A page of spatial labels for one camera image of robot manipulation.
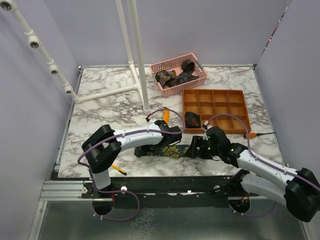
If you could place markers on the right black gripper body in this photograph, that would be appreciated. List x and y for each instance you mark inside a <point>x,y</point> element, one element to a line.
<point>207,150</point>

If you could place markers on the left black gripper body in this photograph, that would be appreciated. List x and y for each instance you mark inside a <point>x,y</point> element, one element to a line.
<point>157,147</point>

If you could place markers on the blue yellow floral tie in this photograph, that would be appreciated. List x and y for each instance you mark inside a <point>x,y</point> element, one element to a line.
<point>174,151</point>

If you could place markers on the orange compartment tray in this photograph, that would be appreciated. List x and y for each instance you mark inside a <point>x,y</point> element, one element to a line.
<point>228,104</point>

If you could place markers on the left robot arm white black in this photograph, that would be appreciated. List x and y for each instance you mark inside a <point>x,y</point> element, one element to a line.
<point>103,147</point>

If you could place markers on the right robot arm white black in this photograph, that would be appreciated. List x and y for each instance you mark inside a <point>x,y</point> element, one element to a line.
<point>297,190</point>

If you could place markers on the orange utility knife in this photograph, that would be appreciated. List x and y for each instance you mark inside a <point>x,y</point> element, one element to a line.
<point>166,115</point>

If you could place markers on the rolled dark red-patterned tie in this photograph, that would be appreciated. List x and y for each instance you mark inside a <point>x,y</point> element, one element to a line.
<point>192,120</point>

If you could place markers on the yellow black pencil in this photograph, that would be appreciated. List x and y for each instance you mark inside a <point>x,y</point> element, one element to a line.
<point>119,169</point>

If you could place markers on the dark orange-patterned tie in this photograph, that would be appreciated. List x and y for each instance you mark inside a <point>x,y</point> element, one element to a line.
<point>163,76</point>

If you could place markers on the pink plastic basket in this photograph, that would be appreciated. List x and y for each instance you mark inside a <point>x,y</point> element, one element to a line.
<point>175,64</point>

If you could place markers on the dark blue-patterned tie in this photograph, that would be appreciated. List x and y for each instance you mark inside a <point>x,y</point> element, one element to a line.
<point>182,78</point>

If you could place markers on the white pvc pipe rack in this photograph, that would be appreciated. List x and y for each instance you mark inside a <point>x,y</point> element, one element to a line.
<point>138,72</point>

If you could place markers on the rolled brown tie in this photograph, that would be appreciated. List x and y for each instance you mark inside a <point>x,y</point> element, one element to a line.
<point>188,66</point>

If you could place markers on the orange handled screwdriver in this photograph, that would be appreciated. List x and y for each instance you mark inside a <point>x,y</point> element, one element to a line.
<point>252,135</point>

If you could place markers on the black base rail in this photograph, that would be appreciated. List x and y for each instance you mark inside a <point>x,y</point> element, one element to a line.
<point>167,192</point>

